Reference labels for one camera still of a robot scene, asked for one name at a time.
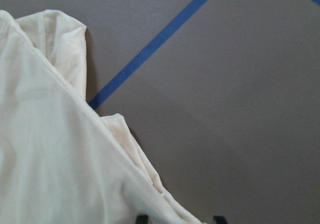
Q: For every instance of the cream long-sleeve printed shirt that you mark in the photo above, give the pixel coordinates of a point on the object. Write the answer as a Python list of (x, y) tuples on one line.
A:
[(60, 162)]

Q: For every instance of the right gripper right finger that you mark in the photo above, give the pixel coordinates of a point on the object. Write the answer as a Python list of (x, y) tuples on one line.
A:
[(219, 220)]

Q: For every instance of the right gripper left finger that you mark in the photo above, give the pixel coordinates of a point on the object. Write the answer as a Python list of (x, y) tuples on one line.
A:
[(142, 219)]

